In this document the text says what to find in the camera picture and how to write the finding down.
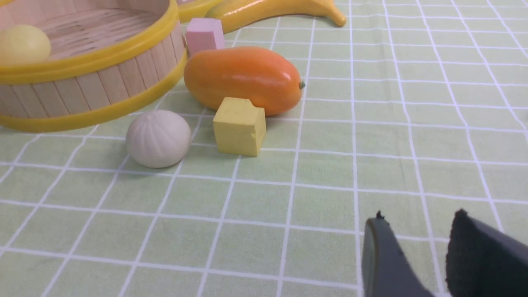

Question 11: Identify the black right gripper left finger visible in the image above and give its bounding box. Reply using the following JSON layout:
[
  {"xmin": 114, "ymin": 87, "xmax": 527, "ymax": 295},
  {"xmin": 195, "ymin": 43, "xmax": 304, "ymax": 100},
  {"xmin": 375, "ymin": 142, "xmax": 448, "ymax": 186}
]
[{"xmin": 361, "ymin": 211, "xmax": 433, "ymax": 297}]

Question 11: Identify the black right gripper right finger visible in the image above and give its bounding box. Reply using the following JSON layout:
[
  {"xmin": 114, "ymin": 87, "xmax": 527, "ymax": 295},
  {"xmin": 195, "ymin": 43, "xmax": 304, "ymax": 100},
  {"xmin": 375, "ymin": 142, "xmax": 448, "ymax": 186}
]
[{"xmin": 445, "ymin": 209, "xmax": 528, "ymax": 297}]

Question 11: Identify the white bun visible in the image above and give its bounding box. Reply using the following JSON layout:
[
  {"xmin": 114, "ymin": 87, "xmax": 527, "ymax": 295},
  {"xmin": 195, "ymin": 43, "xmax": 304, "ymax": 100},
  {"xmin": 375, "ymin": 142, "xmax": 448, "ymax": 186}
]
[{"xmin": 125, "ymin": 110, "xmax": 192, "ymax": 168}]

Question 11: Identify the yellow bun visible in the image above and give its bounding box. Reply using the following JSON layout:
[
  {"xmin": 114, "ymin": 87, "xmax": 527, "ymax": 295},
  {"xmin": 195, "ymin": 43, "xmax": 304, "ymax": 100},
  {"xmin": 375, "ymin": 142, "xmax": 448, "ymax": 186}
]
[{"xmin": 0, "ymin": 24, "xmax": 52, "ymax": 66}]

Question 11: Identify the bamboo steamer tray yellow rim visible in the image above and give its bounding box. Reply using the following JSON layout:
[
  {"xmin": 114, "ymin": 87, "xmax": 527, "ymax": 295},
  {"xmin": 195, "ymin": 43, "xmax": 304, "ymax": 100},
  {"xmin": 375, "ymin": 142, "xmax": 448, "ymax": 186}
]
[{"xmin": 1, "ymin": 0, "xmax": 187, "ymax": 133}]

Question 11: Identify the green checkered tablecloth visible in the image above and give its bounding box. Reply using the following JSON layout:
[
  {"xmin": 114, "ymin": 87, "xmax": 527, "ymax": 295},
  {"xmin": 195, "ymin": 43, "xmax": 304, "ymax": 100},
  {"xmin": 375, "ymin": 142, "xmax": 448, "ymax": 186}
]
[{"xmin": 1, "ymin": 0, "xmax": 528, "ymax": 297}]

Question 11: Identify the yellow cube block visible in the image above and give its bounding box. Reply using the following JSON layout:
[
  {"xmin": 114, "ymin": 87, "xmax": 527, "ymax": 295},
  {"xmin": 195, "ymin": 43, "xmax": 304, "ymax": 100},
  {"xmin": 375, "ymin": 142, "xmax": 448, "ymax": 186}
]
[{"xmin": 213, "ymin": 97, "xmax": 266, "ymax": 157}]

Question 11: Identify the orange plastic mango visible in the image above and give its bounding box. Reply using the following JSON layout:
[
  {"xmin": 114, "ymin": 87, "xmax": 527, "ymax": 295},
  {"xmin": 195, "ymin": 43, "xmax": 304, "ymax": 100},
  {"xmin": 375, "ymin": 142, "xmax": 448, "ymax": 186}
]
[{"xmin": 183, "ymin": 46, "xmax": 305, "ymax": 116}]

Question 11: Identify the pink cube block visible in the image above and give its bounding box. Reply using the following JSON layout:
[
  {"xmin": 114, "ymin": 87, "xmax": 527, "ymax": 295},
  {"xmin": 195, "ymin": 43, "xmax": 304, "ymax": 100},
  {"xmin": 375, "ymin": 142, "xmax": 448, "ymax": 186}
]
[{"xmin": 185, "ymin": 18, "xmax": 226, "ymax": 56}]

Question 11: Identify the yellow plastic banana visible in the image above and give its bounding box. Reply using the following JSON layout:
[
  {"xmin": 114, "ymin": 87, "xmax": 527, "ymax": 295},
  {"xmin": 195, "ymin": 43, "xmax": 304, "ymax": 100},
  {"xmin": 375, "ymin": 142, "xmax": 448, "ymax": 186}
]
[{"xmin": 205, "ymin": 0, "xmax": 347, "ymax": 34}]

